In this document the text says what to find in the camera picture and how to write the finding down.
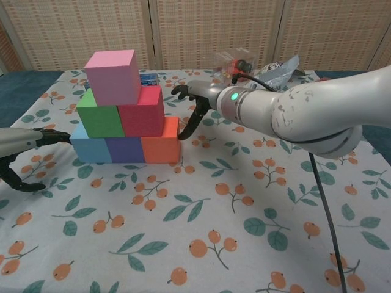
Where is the purple foam cube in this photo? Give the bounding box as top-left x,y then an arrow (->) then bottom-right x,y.
105,136 -> 147,164

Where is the green foam cube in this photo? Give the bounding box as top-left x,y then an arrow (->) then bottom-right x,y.
75,88 -> 126,139

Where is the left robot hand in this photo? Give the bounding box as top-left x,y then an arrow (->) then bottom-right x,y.
0,127 -> 71,194

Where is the red foam cube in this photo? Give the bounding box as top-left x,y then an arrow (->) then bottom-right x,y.
117,85 -> 165,137

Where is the pink foam cube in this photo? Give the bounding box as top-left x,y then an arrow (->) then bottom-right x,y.
84,49 -> 142,107

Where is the blue cookie box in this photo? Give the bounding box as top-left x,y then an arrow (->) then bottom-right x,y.
84,72 -> 160,88

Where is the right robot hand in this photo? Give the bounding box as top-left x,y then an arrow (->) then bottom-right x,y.
170,80 -> 228,141

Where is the floral fruit print tablecloth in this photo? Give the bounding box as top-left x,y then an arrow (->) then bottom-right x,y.
0,69 -> 391,293

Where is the silver snack bag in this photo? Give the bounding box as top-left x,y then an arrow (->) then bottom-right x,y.
253,54 -> 299,92

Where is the orange foam cube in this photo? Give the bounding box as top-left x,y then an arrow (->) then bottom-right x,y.
140,116 -> 183,164

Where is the woven bamboo folding screen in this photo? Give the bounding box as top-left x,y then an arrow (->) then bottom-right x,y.
0,0 -> 391,73

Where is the clear plastic toy box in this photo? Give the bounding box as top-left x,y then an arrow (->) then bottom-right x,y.
213,48 -> 257,85

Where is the light blue foam cube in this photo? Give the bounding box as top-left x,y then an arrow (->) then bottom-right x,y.
69,123 -> 112,164

